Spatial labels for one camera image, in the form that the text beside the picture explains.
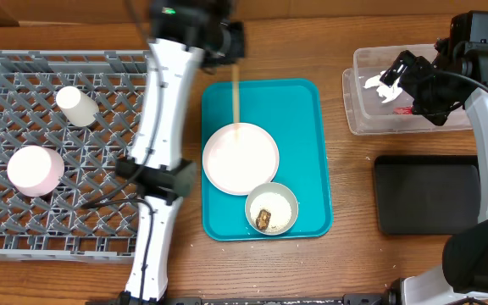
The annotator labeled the wooden chopstick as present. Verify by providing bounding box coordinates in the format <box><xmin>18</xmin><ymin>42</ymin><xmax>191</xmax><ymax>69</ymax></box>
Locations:
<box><xmin>231</xmin><ymin>64</ymin><xmax>240</xmax><ymax>138</ymax></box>

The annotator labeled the red snack wrapper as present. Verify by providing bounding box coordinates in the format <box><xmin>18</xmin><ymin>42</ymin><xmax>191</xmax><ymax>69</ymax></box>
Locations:
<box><xmin>393</xmin><ymin>106</ymin><xmax>413</xmax><ymax>115</ymax></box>

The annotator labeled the white napkin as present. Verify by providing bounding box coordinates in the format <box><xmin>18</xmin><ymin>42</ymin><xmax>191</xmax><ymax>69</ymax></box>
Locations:
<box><xmin>363</xmin><ymin>75</ymin><xmax>402</xmax><ymax>103</ymax></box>

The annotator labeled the white round plate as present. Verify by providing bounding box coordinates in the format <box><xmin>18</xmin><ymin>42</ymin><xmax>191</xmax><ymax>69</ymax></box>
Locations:
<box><xmin>202</xmin><ymin>123</ymin><xmax>280</xmax><ymax>196</ymax></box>

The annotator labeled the pale green cup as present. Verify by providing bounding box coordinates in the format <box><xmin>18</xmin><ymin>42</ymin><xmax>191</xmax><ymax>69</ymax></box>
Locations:
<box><xmin>55</xmin><ymin>86</ymin><xmax>99</xmax><ymax>127</ymax></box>

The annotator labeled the grey bowl with rice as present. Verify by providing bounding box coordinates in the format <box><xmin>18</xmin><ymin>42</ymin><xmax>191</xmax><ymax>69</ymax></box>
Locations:
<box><xmin>245</xmin><ymin>182</ymin><xmax>299</xmax><ymax>236</ymax></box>

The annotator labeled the pink small bowl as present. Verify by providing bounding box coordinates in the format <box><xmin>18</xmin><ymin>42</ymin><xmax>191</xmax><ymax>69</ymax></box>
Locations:
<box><xmin>7</xmin><ymin>146</ymin><xmax>64</xmax><ymax>197</ymax></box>

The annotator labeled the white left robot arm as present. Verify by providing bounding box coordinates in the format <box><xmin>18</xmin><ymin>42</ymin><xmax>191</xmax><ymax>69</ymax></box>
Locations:
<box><xmin>116</xmin><ymin>0</ymin><xmax>245</xmax><ymax>304</ymax></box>

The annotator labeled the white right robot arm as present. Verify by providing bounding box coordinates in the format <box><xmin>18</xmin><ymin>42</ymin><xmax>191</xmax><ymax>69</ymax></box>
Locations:
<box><xmin>380</xmin><ymin>10</ymin><xmax>488</xmax><ymax>304</ymax></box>

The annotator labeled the clear plastic bin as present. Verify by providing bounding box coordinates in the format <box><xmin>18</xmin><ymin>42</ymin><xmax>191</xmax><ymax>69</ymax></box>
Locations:
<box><xmin>342</xmin><ymin>44</ymin><xmax>471</xmax><ymax>136</ymax></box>

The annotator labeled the teal plastic tray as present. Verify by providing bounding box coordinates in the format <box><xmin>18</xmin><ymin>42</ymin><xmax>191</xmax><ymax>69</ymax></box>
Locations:
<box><xmin>201</xmin><ymin>79</ymin><xmax>333</xmax><ymax>241</ymax></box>

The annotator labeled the black plastic tray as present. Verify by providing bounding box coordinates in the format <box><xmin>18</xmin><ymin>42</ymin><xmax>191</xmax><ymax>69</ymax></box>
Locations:
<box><xmin>374</xmin><ymin>155</ymin><xmax>480</xmax><ymax>236</ymax></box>

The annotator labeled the brown food piece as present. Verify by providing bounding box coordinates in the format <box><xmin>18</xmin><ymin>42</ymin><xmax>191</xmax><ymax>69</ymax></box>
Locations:
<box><xmin>255</xmin><ymin>209</ymin><xmax>271</xmax><ymax>231</ymax></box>

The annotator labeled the grey plastic dish rack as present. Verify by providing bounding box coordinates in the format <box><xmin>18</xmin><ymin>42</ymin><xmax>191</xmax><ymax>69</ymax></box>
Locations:
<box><xmin>0</xmin><ymin>49</ymin><xmax>181</xmax><ymax>266</ymax></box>

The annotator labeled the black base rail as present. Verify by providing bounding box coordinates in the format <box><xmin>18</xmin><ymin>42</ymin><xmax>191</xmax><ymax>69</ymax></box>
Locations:
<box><xmin>86</xmin><ymin>290</ymin><xmax>397</xmax><ymax>305</ymax></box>

